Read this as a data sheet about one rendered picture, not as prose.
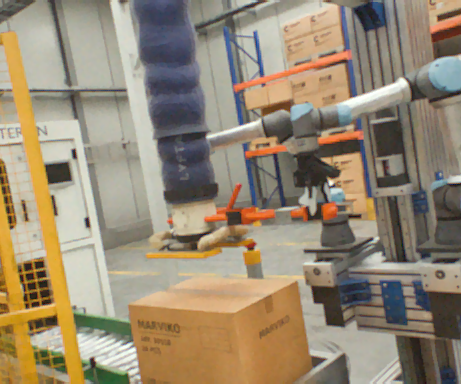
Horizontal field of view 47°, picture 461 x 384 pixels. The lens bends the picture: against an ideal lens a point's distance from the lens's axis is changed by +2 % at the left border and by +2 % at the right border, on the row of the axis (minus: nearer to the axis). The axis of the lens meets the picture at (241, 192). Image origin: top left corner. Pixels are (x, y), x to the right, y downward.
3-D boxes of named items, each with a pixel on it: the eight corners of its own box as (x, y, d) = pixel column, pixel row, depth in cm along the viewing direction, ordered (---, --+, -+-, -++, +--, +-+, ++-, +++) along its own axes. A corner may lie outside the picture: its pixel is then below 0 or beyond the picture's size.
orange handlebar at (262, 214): (148, 227, 227) (147, 219, 227) (197, 215, 250) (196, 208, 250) (332, 217, 166) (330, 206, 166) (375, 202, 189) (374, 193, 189)
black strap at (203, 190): (152, 202, 210) (150, 192, 210) (193, 194, 228) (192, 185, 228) (191, 198, 196) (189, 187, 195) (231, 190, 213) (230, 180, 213)
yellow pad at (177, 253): (146, 258, 213) (144, 246, 213) (164, 253, 221) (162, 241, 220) (204, 259, 191) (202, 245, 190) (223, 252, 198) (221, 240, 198)
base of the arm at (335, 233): (332, 239, 238) (328, 217, 237) (362, 238, 228) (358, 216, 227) (314, 246, 226) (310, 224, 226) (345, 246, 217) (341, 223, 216)
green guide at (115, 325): (55, 321, 372) (52, 309, 372) (69, 316, 380) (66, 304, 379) (205, 351, 260) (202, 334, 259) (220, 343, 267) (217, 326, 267)
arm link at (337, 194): (320, 224, 222) (315, 193, 221) (320, 220, 235) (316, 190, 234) (349, 220, 220) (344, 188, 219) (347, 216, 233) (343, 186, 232)
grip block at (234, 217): (225, 226, 195) (223, 211, 195) (242, 222, 202) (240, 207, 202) (242, 226, 189) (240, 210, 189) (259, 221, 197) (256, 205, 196)
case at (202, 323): (143, 397, 222) (126, 304, 219) (208, 358, 252) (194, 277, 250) (253, 426, 183) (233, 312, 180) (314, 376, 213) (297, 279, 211)
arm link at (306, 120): (317, 100, 169) (292, 104, 168) (322, 134, 169) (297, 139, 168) (311, 104, 176) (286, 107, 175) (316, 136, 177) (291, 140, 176)
